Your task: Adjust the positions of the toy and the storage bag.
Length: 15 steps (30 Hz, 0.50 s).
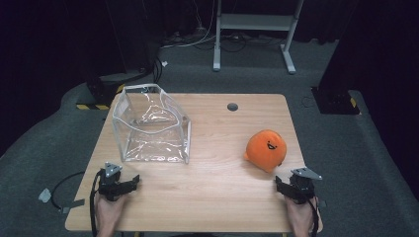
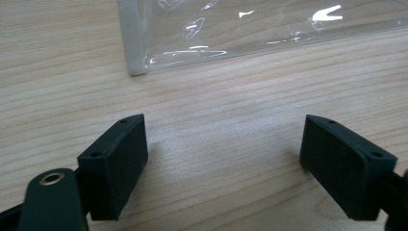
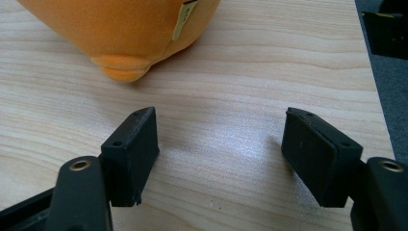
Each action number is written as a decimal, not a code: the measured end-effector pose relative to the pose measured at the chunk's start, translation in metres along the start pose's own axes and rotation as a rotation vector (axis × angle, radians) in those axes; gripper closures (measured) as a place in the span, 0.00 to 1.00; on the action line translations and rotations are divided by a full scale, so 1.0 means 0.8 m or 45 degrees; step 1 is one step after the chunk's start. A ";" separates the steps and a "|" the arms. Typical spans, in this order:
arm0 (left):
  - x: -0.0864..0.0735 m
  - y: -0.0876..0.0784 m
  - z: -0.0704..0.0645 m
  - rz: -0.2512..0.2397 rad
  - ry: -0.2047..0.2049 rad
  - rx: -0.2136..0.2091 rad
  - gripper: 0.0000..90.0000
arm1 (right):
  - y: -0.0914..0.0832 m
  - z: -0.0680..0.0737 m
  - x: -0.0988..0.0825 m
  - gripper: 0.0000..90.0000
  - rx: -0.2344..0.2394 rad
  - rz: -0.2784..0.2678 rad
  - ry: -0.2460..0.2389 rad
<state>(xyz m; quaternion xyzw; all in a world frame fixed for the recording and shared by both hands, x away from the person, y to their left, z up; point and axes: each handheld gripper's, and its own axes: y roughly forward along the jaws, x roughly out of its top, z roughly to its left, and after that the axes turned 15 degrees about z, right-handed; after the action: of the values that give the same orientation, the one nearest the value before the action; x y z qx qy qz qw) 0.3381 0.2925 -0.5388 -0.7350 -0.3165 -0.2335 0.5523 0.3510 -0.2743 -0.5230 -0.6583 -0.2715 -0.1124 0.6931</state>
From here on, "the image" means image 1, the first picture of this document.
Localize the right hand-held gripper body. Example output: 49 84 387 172
280 166 323 205

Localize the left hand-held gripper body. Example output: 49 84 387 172
97 161 137 202

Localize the orange plush toy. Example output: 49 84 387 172
243 128 288 174

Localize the transparent plastic bag white trim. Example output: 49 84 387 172
112 83 193 165

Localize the person's left hand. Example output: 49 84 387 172
95 192 128 228

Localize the person's right hand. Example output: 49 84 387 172
284 196 318 229

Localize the long grey tape strip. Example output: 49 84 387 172
61 198 86 214

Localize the small grey tape piece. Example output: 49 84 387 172
38 188 52 203

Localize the black stand base striped tape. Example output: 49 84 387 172
76 0 160 112

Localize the black stand base yellow mark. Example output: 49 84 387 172
310 86 362 116

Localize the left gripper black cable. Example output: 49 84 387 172
89 169 105 237

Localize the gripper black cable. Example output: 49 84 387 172
89 169 105 237
306 197 321 237

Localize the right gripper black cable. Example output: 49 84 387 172
306 197 321 237

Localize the black floor cable loop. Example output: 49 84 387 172
49 170 87 211

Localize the white metal stand frame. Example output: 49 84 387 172
212 0 305 75

